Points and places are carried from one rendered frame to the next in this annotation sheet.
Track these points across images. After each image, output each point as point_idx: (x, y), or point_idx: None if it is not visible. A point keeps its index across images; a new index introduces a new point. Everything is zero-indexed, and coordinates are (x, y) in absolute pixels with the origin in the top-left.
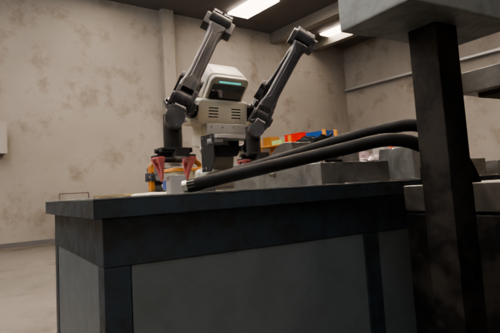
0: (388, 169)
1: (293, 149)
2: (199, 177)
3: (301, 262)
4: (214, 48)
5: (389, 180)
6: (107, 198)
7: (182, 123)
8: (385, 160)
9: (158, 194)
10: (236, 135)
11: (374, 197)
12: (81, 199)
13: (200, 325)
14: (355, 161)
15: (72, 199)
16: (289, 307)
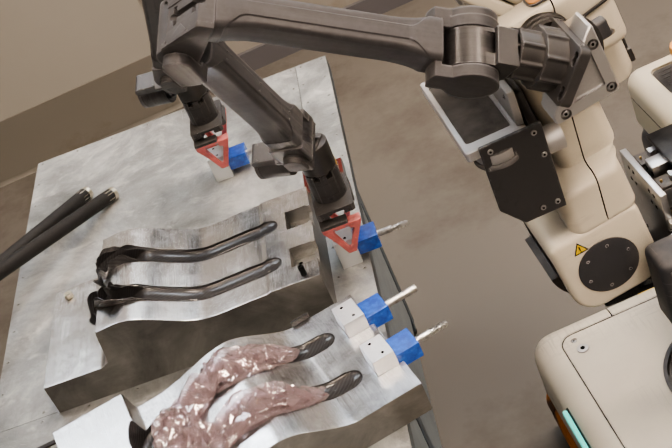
0: (51, 399)
1: (18, 249)
2: (70, 197)
3: None
4: (143, 0)
5: (59, 411)
6: (37, 169)
7: (148, 107)
8: (44, 383)
9: (33, 192)
10: (438, 114)
11: None
12: (81, 147)
13: None
14: (50, 337)
15: (123, 131)
16: None
